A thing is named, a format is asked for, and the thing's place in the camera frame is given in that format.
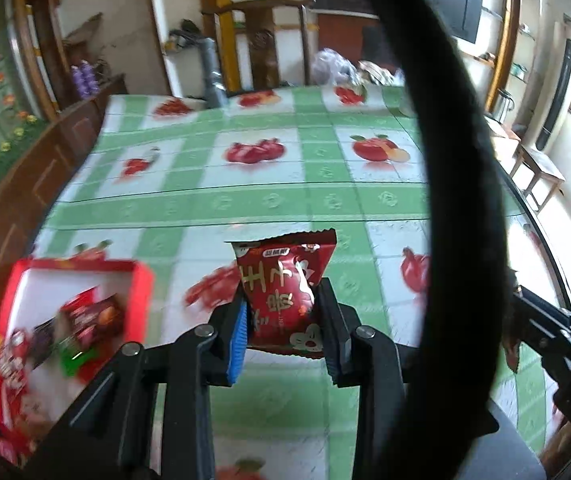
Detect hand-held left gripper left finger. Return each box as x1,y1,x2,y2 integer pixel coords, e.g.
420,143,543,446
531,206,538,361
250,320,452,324
22,296,248,480

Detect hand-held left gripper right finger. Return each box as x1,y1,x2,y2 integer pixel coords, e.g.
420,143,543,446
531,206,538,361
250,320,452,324
318,277,409,480

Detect red flower print snack packet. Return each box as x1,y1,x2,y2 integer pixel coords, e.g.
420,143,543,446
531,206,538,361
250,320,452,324
230,229,337,358

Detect red cardboard box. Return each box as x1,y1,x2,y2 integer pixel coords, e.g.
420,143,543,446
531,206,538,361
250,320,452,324
0,257,155,466

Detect dark red glossy snack packet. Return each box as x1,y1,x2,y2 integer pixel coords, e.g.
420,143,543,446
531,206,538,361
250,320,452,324
60,290,126,348

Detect green snack packet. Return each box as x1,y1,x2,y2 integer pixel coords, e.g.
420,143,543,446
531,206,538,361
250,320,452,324
58,342,101,376

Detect dark purple snack packet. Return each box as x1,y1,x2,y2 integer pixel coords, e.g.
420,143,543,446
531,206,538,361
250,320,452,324
30,322,61,366

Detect wooden stool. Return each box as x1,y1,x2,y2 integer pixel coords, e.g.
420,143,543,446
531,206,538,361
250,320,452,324
508,144,566,213

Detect metal kettle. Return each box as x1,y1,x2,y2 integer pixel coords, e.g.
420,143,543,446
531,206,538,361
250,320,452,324
495,89,514,121

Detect white standing air conditioner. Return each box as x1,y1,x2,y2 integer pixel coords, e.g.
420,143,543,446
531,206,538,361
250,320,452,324
530,20,571,154

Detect printed paper bag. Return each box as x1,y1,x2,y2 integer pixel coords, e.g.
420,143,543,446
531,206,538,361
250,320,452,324
358,60,401,86

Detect white plastic bag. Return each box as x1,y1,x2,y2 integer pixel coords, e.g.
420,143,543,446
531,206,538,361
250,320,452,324
312,49,359,86

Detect low wooden cabinet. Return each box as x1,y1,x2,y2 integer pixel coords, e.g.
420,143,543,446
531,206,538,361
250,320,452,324
60,74,129,152

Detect glass corner shelves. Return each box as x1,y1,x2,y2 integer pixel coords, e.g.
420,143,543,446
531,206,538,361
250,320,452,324
508,0,541,81

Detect dark wooden chair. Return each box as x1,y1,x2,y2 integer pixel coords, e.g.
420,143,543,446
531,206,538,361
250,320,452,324
200,0,314,92

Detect purple spray can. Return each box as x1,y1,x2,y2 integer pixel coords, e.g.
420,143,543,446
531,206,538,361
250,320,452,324
70,62,86,97
82,60,100,95

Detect wooden television cabinet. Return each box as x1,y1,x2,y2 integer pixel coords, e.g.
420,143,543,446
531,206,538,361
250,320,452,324
308,0,406,69

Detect dark clutter on shelf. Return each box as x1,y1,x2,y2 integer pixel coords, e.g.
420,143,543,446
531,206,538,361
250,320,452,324
168,20,201,53

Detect yellow pole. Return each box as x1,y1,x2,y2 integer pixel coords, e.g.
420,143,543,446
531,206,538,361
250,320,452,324
212,0,241,94

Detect torn cardboard piece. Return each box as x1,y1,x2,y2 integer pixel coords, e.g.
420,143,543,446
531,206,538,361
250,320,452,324
62,12,104,44

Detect thick black cable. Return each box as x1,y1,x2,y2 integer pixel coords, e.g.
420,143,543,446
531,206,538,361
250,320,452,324
360,0,511,480

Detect white wall shelves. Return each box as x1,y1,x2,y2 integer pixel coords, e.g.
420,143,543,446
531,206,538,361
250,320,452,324
148,0,216,99

